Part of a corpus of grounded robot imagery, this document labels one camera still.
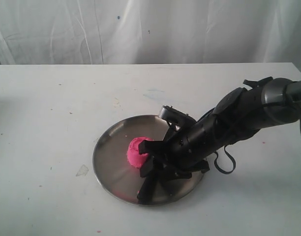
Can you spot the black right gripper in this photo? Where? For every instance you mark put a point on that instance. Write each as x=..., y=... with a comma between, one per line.
x=186, y=145

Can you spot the pink play dough lump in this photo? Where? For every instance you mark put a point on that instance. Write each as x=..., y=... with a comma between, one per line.
x=133, y=157

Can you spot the black knife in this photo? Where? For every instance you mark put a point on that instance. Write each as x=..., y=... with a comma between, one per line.
x=147, y=190

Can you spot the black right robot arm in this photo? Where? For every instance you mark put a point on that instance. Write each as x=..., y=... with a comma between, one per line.
x=238, y=116

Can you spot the round steel plate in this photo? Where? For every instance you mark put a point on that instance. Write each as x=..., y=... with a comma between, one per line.
x=122, y=180

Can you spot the white backdrop sheet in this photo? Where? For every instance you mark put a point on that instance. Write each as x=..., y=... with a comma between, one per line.
x=149, y=31

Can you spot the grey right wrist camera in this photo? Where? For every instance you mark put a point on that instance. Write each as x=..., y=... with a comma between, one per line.
x=175, y=117

